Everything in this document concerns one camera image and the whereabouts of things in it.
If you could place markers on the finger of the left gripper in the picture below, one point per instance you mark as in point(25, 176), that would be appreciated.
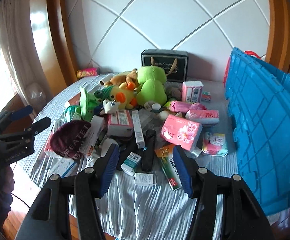
point(7, 117)
point(35, 128)

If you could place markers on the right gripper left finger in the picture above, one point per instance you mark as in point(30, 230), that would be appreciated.
point(48, 217)

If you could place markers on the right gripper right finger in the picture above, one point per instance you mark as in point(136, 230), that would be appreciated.
point(242, 217)

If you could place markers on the small teal medicine box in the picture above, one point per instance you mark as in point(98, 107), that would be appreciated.
point(131, 163)

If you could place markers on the maroon cap with lettering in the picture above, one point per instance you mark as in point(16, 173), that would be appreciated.
point(68, 139)

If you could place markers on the pink chip can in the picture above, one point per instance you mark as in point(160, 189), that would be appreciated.
point(87, 72)

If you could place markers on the colorful pad pack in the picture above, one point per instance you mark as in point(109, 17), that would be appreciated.
point(214, 144)

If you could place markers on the light blue tablecloth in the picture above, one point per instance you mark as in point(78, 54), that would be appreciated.
point(128, 211)

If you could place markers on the yellow duck plush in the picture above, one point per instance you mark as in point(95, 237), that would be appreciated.
point(125, 97)

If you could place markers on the green toothpaste box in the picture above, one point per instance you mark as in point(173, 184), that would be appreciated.
point(166, 161)

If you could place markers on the brown bear plush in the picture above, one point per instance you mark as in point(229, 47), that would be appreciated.
point(126, 80)

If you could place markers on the pink tissue pack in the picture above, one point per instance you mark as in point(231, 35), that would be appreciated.
point(180, 131)

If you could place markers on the black folded umbrella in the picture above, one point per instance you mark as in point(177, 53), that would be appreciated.
point(149, 150)

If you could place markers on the blue plastic storage crate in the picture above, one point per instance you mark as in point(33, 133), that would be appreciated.
point(258, 97)

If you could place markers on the green frog plush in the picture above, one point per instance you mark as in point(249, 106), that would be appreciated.
point(151, 80)

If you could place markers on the white pink carton box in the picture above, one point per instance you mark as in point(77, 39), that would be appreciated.
point(192, 91)

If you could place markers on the black gift box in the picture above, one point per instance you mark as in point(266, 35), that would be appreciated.
point(174, 62)

